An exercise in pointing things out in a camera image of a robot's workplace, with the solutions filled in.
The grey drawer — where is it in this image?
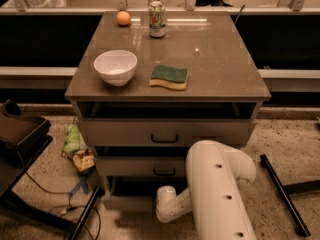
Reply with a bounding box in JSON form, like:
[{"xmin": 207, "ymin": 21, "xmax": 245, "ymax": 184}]
[
  {"xmin": 78, "ymin": 119, "xmax": 256, "ymax": 147},
  {"xmin": 94, "ymin": 157, "xmax": 185, "ymax": 177},
  {"xmin": 102, "ymin": 176, "xmax": 187, "ymax": 212}
]

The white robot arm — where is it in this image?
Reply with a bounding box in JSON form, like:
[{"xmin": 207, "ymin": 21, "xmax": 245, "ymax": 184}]
[{"xmin": 156, "ymin": 140, "xmax": 257, "ymax": 240}]

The grey drawer cabinet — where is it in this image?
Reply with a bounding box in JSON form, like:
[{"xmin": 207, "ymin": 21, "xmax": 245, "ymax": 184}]
[{"xmin": 64, "ymin": 11, "xmax": 272, "ymax": 215}]

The green yellow sponge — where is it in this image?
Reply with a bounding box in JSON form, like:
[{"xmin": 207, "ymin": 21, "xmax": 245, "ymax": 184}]
[{"xmin": 149, "ymin": 65, "xmax": 188, "ymax": 91}]

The white bowl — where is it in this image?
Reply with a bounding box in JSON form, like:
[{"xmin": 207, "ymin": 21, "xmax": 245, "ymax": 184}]
[{"xmin": 93, "ymin": 50, "xmax": 137, "ymax": 86}]

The yellow snack bag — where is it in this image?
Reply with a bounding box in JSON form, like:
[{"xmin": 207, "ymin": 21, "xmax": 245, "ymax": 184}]
[{"xmin": 72, "ymin": 149, "xmax": 95, "ymax": 172}]

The blue tape on floor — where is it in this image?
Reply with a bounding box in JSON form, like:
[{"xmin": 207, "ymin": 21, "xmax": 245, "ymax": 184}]
[{"xmin": 68, "ymin": 175, "xmax": 89, "ymax": 197}]

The orange ball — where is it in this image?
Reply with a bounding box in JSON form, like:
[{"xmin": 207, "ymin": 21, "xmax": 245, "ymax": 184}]
[{"xmin": 116, "ymin": 11, "xmax": 131, "ymax": 26}]

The soda can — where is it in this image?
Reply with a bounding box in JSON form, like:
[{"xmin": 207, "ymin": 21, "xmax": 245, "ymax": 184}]
[{"xmin": 149, "ymin": 0, "xmax": 166, "ymax": 38}]

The black chair with stand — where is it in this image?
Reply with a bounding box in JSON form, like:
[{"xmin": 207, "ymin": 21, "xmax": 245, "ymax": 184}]
[{"xmin": 0, "ymin": 100, "xmax": 104, "ymax": 240}]

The black floor stand bar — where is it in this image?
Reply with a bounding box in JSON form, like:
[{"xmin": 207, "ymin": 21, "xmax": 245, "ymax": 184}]
[{"xmin": 260, "ymin": 154, "xmax": 320, "ymax": 237}]

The black cable on floor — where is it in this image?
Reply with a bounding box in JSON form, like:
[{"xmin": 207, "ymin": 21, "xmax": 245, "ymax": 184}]
[{"xmin": 25, "ymin": 172, "xmax": 102, "ymax": 240}]

